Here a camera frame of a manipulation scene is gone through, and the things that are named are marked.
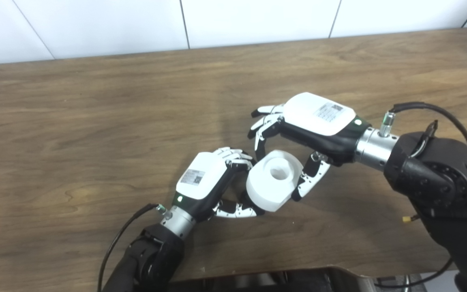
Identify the round white piece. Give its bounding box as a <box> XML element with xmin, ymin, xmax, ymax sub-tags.
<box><xmin>246</xmin><ymin>150</ymin><xmax>304</xmax><ymax>213</ymax></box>

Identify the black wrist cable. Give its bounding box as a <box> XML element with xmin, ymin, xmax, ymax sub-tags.
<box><xmin>386</xmin><ymin>101</ymin><xmax>467</xmax><ymax>159</ymax></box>
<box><xmin>97</xmin><ymin>203</ymin><xmax>165</xmax><ymax>292</ymax></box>

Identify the black and white right hand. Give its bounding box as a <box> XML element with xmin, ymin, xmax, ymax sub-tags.
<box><xmin>248</xmin><ymin>92</ymin><xmax>372</xmax><ymax>202</ymax></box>

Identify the black and white left hand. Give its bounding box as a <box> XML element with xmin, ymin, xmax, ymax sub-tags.
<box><xmin>172</xmin><ymin>147</ymin><xmax>264</xmax><ymax>223</ymax></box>

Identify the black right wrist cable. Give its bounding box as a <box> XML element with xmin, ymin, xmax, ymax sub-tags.
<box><xmin>386</xmin><ymin>101</ymin><xmax>467</xmax><ymax>159</ymax></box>

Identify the black robot torso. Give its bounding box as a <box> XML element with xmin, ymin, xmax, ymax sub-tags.
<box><xmin>169</xmin><ymin>266</ymin><xmax>376</xmax><ymax>292</ymax></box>

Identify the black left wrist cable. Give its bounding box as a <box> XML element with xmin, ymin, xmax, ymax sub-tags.
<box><xmin>97</xmin><ymin>203</ymin><xmax>165</xmax><ymax>292</ymax></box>

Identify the thin black hanging cable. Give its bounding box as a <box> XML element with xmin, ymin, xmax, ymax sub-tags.
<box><xmin>373</xmin><ymin>258</ymin><xmax>455</xmax><ymax>289</ymax></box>

